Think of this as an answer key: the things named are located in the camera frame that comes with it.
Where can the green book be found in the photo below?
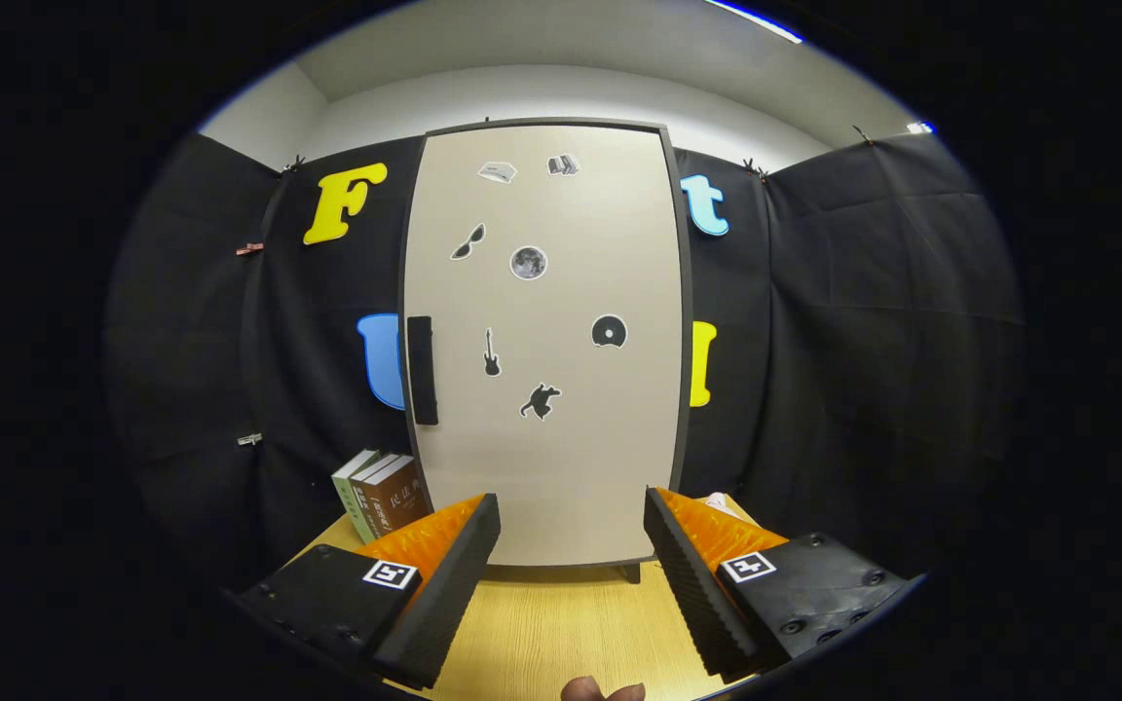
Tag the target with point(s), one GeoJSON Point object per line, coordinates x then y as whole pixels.
{"type": "Point", "coordinates": [347, 492]}

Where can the dark grey cabinet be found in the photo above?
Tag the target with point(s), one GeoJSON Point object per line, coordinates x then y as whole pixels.
{"type": "Point", "coordinates": [630, 572]}

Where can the long ceiling light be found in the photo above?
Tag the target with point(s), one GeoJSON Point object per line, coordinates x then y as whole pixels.
{"type": "Point", "coordinates": [766, 21]}

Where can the red clip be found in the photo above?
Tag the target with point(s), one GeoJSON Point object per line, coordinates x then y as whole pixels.
{"type": "Point", "coordinates": [249, 248]}

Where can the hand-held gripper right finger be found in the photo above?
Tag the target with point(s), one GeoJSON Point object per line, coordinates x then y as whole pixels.
{"type": "Point", "coordinates": [692, 599]}

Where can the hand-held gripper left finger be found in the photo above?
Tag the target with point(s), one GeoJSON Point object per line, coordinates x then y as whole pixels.
{"type": "Point", "coordinates": [444, 604]}

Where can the black backdrop cloth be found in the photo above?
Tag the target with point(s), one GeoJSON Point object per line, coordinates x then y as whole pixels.
{"type": "Point", "coordinates": [863, 341]}

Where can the olive brown book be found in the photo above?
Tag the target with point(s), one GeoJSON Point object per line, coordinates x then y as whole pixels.
{"type": "Point", "coordinates": [362, 497]}

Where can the small ceiling light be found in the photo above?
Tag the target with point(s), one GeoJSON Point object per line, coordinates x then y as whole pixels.
{"type": "Point", "coordinates": [921, 128]}

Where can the green and white plush toy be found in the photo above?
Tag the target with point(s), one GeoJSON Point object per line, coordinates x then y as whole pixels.
{"type": "Point", "coordinates": [722, 503]}

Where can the beige cabinet door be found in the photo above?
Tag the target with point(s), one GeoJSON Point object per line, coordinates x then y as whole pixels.
{"type": "Point", "coordinates": [561, 467]}

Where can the black clip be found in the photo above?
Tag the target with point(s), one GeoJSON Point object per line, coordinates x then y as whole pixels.
{"type": "Point", "coordinates": [862, 135]}
{"type": "Point", "coordinates": [754, 170]}
{"type": "Point", "coordinates": [293, 165]}

